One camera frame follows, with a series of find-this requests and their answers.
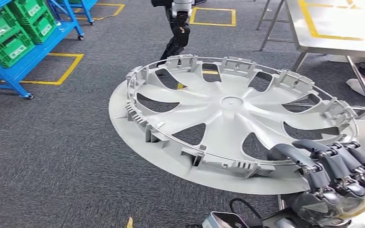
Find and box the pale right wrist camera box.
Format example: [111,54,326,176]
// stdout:
[201,211,250,228]

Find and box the grey plastic wheel hubcap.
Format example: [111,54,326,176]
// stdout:
[108,54,359,196]

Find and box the yellow table tape outline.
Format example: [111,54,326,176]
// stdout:
[297,0,365,41]

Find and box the blue metal shelf rack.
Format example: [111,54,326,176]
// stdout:
[48,0,96,25]
[0,0,86,100]

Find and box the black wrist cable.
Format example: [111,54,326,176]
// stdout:
[230,198,265,221]

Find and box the black white humanoid robot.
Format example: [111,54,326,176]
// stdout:
[151,0,207,67]

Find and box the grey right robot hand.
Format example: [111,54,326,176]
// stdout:
[267,139,365,226]

